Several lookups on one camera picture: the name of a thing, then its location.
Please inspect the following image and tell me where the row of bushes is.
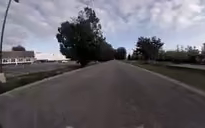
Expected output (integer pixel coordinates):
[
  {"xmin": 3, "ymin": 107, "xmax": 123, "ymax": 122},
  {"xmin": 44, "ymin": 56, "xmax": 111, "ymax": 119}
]
[{"xmin": 158, "ymin": 44, "xmax": 204, "ymax": 65}]

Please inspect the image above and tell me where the street lamp pole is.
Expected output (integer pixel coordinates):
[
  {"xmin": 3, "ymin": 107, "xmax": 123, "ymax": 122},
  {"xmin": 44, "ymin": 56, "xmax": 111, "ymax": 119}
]
[{"xmin": 0, "ymin": 0, "xmax": 20, "ymax": 84}]

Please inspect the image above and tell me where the pale side path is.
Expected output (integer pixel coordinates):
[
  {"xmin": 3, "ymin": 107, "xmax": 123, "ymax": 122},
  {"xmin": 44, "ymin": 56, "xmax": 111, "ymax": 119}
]
[{"xmin": 166, "ymin": 62, "xmax": 205, "ymax": 72}]

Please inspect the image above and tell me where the grey asphalt road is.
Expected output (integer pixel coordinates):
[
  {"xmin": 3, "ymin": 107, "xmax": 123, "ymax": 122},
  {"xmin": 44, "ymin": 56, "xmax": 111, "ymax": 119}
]
[{"xmin": 0, "ymin": 59, "xmax": 205, "ymax": 128}]

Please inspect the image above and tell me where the row of dark trees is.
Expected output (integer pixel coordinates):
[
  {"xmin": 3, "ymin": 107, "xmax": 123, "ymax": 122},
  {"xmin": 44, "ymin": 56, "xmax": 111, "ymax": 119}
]
[{"xmin": 55, "ymin": 6, "xmax": 128, "ymax": 68}]

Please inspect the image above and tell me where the grass beside road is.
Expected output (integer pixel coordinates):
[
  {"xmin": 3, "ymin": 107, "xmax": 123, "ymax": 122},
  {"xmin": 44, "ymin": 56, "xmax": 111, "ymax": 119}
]
[{"xmin": 124, "ymin": 60, "xmax": 205, "ymax": 95}]

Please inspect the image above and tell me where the dark tree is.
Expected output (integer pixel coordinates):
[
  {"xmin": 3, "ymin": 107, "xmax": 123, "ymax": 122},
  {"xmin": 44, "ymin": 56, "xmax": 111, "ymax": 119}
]
[{"xmin": 133, "ymin": 35, "xmax": 165, "ymax": 63}]

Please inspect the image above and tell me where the grass strip with kerb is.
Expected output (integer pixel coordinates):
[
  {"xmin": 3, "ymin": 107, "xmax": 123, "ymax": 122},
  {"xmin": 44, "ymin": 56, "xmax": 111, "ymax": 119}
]
[{"xmin": 0, "ymin": 61, "xmax": 98, "ymax": 100}]

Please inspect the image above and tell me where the long low building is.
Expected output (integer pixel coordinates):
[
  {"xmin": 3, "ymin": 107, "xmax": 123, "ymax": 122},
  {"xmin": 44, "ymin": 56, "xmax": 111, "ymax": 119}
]
[{"xmin": 0, "ymin": 50, "xmax": 36, "ymax": 67}]

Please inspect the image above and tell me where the grey parking lot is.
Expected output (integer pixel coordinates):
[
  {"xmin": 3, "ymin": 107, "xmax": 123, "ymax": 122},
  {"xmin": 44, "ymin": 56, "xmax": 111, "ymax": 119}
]
[{"xmin": 0, "ymin": 61, "xmax": 78, "ymax": 80}]

